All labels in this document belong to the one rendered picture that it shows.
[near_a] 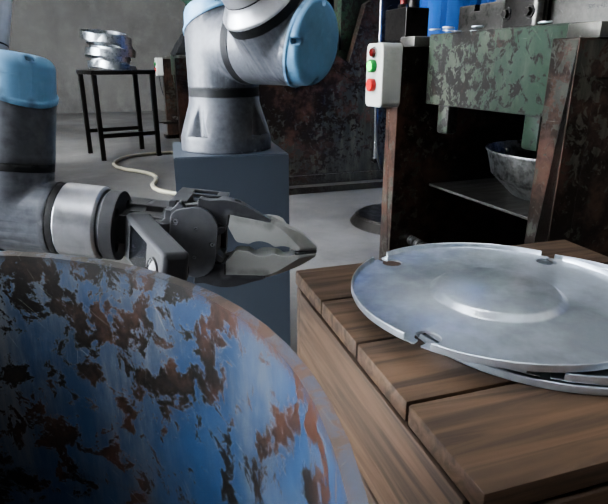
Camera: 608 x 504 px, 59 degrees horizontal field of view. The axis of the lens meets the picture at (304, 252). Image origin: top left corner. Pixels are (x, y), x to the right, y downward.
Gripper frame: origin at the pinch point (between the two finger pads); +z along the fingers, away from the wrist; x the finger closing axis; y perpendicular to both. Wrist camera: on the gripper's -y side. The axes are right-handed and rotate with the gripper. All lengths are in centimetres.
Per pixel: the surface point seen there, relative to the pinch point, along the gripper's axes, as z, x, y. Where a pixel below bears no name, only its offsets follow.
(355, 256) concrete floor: 21, 38, 112
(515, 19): 37, -30, 60
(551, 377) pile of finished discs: 19.2, 2.5, -15.4
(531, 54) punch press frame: 36, -24, 47
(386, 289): 8.8, 2.9, -0.4
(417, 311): 10.9, 2.7, -5.6
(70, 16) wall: -285, -41, 643
